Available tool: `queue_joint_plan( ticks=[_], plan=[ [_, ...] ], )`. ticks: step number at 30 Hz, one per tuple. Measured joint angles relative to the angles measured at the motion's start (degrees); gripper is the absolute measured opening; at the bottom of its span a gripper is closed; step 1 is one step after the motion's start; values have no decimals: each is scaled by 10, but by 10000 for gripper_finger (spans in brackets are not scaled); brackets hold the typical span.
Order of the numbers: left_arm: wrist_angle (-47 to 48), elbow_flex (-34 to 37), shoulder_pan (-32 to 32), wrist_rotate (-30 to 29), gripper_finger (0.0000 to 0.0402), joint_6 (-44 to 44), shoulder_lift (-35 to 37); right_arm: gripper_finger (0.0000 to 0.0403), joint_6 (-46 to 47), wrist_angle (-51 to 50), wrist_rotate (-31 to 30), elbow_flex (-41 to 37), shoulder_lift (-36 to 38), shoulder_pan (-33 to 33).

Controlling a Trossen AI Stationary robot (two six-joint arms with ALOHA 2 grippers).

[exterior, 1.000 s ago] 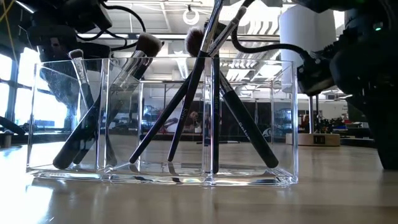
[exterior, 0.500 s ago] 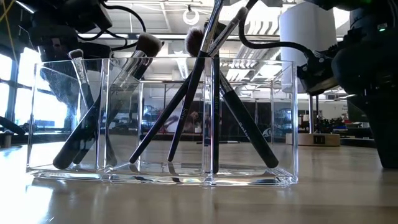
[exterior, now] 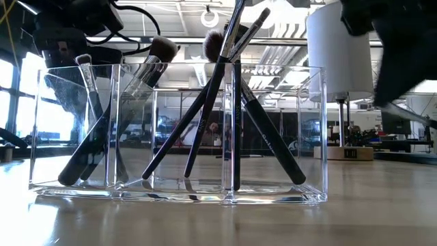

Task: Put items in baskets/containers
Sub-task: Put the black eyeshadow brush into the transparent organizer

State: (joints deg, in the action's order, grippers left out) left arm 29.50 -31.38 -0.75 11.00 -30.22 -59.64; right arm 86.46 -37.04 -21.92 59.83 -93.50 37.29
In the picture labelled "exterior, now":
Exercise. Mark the black monitor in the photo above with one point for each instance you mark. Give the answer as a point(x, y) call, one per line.
point(396, 123)

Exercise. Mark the dark fluffy-headed makeup brush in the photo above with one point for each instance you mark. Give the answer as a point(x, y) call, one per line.
point(164, 49)

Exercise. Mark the white shade table lamp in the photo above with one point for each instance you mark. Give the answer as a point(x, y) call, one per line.
point(341, 51)

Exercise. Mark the person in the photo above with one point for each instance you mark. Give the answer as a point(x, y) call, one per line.
point(212, 131)

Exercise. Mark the clear acrylic brush organizer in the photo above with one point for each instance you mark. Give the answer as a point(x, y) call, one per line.
point(266, 198)

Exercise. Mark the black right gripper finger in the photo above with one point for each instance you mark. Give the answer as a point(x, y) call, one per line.
point(416, 61)
point(385, 61)

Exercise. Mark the thin black makeup brush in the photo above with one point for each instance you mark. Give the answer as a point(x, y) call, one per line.
point(204, 112)
point(170, 141)
point(90, 167)
point(89, 78)
point(237, 136)

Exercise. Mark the thick pale-bristled makeup brush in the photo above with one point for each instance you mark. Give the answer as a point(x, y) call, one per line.
point(273, 136)

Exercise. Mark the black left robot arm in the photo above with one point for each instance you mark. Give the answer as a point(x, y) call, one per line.
point(68, 13)

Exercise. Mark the dark background table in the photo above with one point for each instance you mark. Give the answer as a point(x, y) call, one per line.
point(403, 145)

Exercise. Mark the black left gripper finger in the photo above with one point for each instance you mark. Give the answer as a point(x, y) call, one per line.
point(106, 56)
point(65, 85)

